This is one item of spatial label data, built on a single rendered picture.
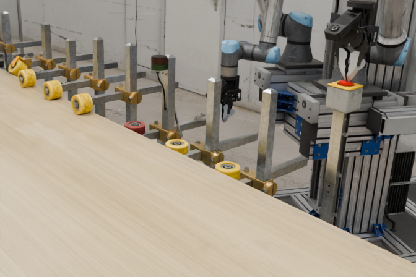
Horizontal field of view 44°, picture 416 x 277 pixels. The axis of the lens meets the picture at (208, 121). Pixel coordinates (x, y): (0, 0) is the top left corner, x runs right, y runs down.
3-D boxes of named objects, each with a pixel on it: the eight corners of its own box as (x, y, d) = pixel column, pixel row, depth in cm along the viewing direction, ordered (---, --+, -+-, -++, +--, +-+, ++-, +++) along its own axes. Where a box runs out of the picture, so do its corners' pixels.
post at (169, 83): (168, 168, 211) (169, 53, 196) (173, 170, 209) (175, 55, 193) (161, 170, 209) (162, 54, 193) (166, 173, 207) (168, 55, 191)
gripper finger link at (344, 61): (356, 79, 143) (361, 46, 140) (345, 81, 139) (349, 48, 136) (346, 76, 145) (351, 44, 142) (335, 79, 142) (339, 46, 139)
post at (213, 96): (209, 198, 196) (215, 76, 180) (215, 201, 193) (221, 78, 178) (202, 201, 193) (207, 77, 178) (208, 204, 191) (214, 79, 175)
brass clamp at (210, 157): (200, 152, 196) (200, 140, 194) (225, 163, 187) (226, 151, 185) (188, 156, 192) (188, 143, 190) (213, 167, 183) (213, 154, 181)
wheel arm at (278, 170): (299, 164, 194) (301, 154, 193) (307, 167, 192) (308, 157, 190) (217, 198, 166) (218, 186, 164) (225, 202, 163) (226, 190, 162)
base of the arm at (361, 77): (355, 80, 222) (358, 57, 218) (375, 89, 208) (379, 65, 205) (324, 81, 217) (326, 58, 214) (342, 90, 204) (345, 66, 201)
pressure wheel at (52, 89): (56, 76, 225) (64, 88, 221) (52, 89, 230) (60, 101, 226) (43, 78, 221) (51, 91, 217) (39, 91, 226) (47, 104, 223)
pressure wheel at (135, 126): (137, 145, 205) (137, 118, 201) (149, 151, 200) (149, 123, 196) (120, 149, 200) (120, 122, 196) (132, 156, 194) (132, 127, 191)
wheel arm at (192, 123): (209, 122, 227) (210, 113, 226) (215, 124, 225) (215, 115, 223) (128, 144, 199) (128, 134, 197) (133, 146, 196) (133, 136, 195)
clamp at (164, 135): (158, 133, 212) (158, 121, 211) (179, 142, 203) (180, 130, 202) (148, 135, 209) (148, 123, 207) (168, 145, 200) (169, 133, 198)
